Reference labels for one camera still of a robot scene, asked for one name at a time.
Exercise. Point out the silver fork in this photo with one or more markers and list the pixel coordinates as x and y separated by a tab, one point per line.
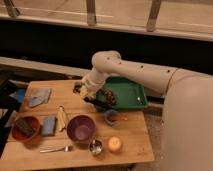
64	149

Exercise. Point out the dark green sponge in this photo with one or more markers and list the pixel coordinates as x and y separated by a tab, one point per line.
22	125

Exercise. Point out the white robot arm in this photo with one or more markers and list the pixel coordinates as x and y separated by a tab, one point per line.
187	136

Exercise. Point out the purple bowl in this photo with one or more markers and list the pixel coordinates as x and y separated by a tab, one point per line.
81	129

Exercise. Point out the grey-blue cloth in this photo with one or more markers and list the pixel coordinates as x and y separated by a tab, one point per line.
40	97

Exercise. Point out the yellow banana toy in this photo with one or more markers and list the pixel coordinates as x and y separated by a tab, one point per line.
62	119

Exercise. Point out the small metal cup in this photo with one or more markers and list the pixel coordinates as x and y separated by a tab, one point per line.
96	147

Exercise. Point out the black chair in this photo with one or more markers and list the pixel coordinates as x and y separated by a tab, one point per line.
6	102

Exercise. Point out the orange round fruit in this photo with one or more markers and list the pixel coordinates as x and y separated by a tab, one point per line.
114	144

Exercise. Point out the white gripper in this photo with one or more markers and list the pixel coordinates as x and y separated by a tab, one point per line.
92	82

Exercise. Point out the blue sponge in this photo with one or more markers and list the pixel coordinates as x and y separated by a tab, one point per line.
48	127

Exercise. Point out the green plastic tray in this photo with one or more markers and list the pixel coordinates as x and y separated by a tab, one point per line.
128	94

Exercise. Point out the orange carrot stick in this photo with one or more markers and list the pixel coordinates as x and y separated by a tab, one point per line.
117	118

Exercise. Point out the dark grape bunch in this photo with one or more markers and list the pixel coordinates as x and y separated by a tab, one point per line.
109	97

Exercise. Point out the blue item at table edge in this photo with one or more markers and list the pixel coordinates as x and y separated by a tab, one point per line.
19	95

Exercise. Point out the orange-red bowl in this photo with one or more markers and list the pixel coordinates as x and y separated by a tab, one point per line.
19	136

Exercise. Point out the small blue cup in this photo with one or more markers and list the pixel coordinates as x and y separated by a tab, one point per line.
108	113

